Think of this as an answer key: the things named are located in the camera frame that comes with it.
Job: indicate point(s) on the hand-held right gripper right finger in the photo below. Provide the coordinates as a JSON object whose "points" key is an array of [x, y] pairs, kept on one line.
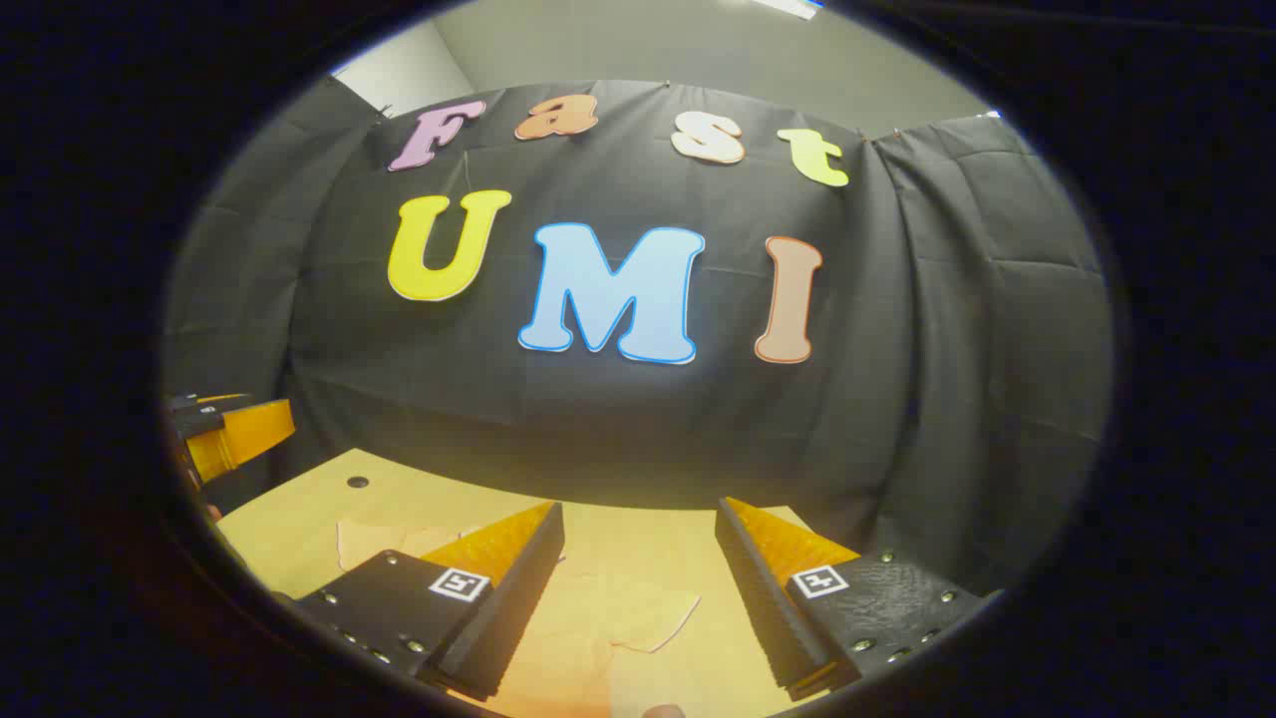
{"points": [[763, 608]]}

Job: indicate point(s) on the orange T-shirt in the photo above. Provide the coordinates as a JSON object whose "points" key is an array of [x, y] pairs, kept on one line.
{"points": [[608, 608]]}

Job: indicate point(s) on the ceiling light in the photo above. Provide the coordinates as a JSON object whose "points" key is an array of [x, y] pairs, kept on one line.
{"points": [[788, 6]]}

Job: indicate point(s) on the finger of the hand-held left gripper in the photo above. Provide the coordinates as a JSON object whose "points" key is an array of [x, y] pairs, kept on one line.
{"points": [[239, 439], [194, 419]]}

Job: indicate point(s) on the black backdrop cloth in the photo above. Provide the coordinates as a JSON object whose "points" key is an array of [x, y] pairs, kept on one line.
{"points": [[618, 419]]}

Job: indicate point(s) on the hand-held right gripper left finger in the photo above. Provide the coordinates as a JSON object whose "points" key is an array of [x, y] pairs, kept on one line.
{"points": [[518, 598]]}

